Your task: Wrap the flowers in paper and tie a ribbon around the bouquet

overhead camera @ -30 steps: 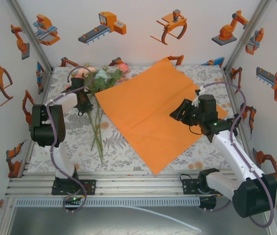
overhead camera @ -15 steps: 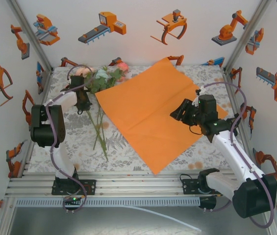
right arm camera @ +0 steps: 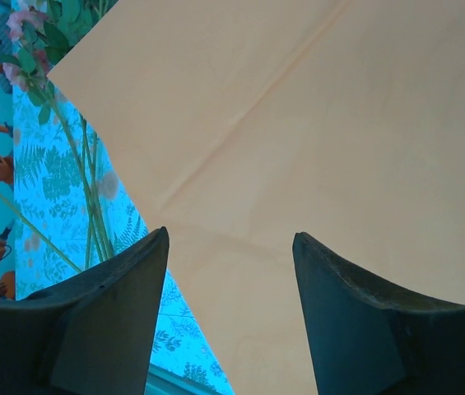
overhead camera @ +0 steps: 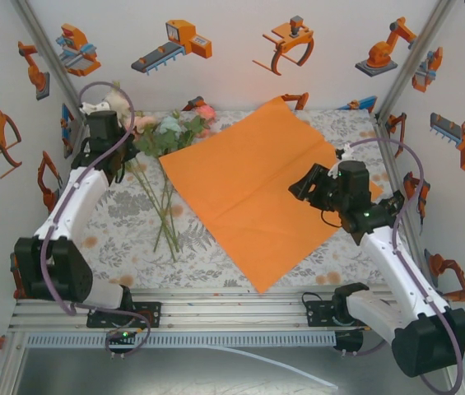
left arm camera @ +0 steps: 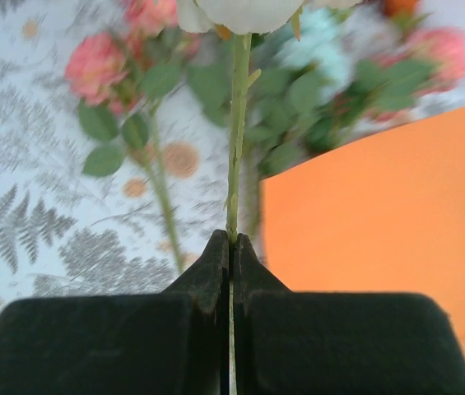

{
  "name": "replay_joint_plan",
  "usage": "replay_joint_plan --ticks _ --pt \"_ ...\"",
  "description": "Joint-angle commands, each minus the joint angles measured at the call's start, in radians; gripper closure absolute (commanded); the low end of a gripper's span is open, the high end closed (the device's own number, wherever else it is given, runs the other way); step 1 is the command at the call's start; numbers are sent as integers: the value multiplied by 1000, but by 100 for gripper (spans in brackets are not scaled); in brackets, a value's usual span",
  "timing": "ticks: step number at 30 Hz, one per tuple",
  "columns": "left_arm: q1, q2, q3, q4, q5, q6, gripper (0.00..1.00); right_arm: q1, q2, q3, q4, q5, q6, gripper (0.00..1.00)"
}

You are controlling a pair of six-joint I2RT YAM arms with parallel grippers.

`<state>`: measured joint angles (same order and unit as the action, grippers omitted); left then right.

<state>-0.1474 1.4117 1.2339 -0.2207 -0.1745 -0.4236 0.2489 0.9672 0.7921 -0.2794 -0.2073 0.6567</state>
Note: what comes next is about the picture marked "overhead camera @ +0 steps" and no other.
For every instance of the pink artificial rose stem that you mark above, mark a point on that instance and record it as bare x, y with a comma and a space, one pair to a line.
113, 100

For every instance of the pale peach artificial rose stem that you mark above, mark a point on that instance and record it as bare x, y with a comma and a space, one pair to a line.
145, 121

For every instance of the light blue artificial flower stem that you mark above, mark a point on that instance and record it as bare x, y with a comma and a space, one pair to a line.
170, 124

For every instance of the orange wrapping paper sheet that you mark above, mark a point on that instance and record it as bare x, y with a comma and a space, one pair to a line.
236, 185

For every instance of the coral artificial rose stem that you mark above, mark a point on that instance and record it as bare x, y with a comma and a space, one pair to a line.
205, 111

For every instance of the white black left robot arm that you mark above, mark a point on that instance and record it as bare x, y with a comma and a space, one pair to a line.
77, 197

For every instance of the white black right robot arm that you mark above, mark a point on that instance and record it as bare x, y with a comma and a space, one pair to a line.
401, 267

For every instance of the floral print tablecloth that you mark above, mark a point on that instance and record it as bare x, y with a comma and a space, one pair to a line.
133, 255

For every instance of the small black mounting block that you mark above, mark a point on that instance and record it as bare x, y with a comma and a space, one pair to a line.
349, 339

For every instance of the small circuit board green light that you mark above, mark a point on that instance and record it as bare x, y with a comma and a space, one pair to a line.
123, 335

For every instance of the aluminium frame side rail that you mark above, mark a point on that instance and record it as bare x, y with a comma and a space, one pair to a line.
384, 140
80, 127

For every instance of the aluminium frame corner post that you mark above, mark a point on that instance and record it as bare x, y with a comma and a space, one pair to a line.
412, 61
53, 61

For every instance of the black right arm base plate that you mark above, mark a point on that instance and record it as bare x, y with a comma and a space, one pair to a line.
318, 314

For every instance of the aluminium frame table rail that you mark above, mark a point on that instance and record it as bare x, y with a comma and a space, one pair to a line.
236, 314

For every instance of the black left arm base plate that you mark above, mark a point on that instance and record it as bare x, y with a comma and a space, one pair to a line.
150, 314

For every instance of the aluminium frame leg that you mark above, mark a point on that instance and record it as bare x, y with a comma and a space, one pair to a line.
7, 366

